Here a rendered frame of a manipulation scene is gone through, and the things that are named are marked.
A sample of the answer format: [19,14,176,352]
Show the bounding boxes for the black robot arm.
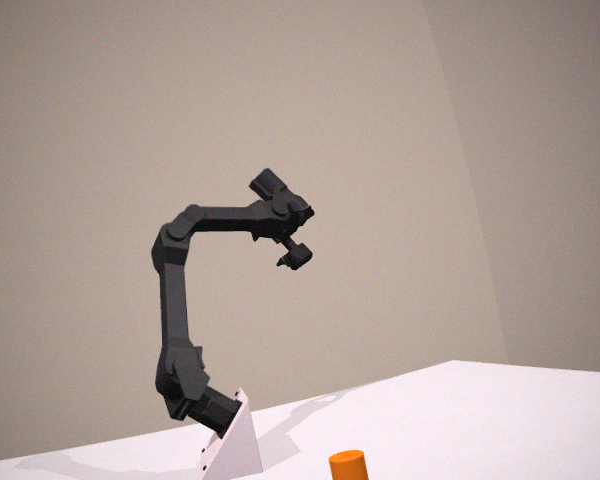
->
[151,168,315,439]

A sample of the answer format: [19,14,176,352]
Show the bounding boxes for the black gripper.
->
[272,220,313,271]

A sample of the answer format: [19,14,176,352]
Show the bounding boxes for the orange knob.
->
[329,450,369,480]

